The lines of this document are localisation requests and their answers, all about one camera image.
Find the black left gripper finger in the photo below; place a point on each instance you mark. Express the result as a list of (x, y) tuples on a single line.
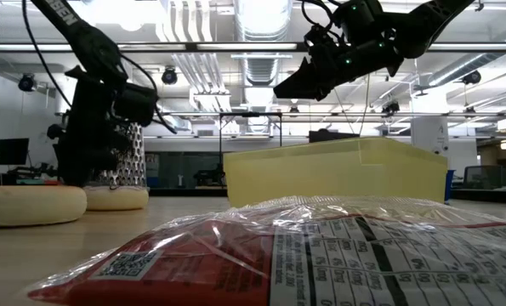
[(76, 168), (101, 163)]

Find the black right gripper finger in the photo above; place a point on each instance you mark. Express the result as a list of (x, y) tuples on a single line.
[(301, 85)]

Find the plain yellow toy donut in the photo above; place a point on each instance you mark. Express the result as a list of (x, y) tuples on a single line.
[(27, 206)]

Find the yellow plastic bin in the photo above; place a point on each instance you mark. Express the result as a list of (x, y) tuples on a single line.
[(342, 174)]

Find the red snack bag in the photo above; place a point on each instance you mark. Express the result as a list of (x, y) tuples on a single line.
[(320, 263)]

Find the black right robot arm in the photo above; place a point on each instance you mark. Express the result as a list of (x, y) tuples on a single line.
[(431, 21)]

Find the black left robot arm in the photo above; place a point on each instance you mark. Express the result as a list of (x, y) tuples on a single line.
[(86, 38)]

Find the white panel on stand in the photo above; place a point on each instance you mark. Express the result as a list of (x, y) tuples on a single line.
[(62, 100)]

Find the black ceiling spotlight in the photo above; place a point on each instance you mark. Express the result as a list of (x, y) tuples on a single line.
[(26, 83), (169, 76), (472, 77), (390, 108)]

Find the wide dark monitor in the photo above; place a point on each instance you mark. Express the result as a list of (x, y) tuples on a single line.
[(329, 136)]

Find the small black monitor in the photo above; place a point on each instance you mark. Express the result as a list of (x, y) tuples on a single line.
[(12, 151)]

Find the blue plastic basket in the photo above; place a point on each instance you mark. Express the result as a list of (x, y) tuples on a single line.
[(448, 187)]

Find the grey framed monitor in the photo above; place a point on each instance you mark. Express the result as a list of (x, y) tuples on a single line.
[(484, 176)]

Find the black overhead frame bar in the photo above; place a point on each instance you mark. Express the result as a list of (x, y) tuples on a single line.
[(244, 47)]

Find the silver ceiling duct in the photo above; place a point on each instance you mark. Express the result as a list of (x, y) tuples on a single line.
[(261, 25)]

